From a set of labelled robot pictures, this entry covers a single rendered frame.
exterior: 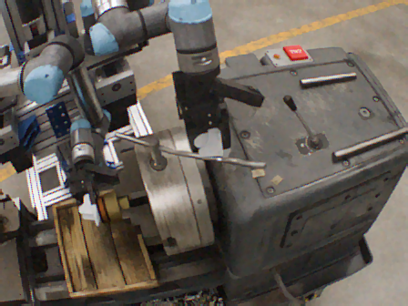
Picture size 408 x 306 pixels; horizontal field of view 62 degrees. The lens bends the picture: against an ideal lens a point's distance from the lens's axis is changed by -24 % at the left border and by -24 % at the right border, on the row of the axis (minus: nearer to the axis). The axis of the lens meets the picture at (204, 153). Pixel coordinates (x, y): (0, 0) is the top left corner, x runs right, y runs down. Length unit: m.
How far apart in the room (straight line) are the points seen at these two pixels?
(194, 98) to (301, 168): 0.30
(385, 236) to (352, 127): 1.43
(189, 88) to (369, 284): 1.73
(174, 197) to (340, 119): 0.45
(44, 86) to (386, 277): 1.99
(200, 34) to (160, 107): 2.07
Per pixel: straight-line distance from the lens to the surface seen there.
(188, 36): 0.73
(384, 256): 2.36
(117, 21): 0.80
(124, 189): 1.09
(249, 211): 0.89
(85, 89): 1.27
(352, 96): 1.14
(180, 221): 0.98
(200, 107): 0.78
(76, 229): 1.35
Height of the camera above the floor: 2.03
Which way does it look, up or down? 53 degrees down
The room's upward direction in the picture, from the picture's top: 5 degrees counter-clockwise
